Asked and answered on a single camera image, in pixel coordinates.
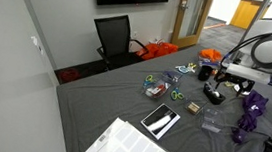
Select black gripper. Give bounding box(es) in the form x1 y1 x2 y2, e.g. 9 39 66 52
212 69 257 99

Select small clear container tan contents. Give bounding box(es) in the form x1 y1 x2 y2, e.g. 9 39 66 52
183 99 208 117

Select black tape dispenser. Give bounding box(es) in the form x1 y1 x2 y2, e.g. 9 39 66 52
202 81 229 107

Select red yellow clips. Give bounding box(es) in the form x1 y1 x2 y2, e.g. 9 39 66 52
210 68 220 77

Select black cup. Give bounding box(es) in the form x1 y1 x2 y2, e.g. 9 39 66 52
197 64 214 83

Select purple cloth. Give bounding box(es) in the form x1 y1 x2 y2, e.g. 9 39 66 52
230 88 271 148

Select blue white package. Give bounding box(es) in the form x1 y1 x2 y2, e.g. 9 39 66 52
197 57 222 70

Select orange cloth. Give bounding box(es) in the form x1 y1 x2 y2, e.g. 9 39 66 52
198 47 224 64

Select clear plastic packet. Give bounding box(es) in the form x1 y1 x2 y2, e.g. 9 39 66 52
199 105 229 135

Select small yellow scissors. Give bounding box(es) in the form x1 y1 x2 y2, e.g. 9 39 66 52
186 61 199 74

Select light blue scissors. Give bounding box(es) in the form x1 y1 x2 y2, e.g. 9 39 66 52
174 64 191 75

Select clear bin with supplies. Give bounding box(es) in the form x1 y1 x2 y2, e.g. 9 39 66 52
142 68 184 102

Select grey metal pole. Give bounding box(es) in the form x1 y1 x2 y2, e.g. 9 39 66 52
234 0 272 62

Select yellow wooden door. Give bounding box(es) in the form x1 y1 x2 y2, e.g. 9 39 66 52
229 0 268 32

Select orange bag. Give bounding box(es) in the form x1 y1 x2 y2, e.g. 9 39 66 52
136 39 179 64

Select wooden door glass panel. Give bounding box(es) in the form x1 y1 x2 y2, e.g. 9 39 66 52
170 0 216 52

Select white label sheet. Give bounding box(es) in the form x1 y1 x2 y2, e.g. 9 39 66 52
84 114 177 152

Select black mesh office chair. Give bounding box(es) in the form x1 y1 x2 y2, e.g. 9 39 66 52
88 11 154 75

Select green blue handled scissors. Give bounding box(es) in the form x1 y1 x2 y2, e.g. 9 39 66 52
169 86 186 103

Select red cable coil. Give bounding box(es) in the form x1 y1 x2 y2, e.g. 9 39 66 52
58 67 83 85

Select white wall switch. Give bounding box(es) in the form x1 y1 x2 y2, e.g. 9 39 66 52
29 35 45 55

